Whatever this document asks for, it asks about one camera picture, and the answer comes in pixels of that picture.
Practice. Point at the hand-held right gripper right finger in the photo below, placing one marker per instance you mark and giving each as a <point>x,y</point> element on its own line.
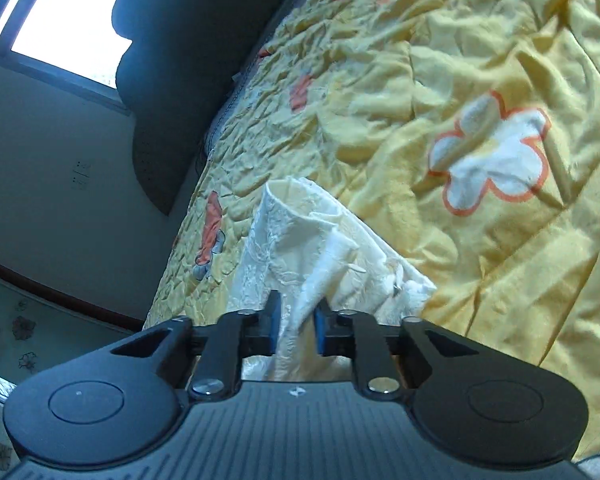
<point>321,332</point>

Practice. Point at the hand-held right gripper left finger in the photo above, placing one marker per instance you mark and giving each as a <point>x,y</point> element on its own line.
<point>273,331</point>

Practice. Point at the white embossed pants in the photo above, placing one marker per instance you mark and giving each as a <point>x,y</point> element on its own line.
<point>290,240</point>

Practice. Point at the flower-print glass wardrobe door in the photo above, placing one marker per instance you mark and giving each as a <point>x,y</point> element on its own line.
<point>10,310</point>

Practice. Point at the dark padded headboard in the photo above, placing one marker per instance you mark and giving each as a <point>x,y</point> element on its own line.
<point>180,60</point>

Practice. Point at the yellow printed quilt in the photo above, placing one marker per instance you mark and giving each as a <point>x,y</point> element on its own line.
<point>480,35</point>

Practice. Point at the window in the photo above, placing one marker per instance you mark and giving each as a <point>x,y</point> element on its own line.
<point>65,25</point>

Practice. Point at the white wall socket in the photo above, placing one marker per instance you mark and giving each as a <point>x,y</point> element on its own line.
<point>82,173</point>

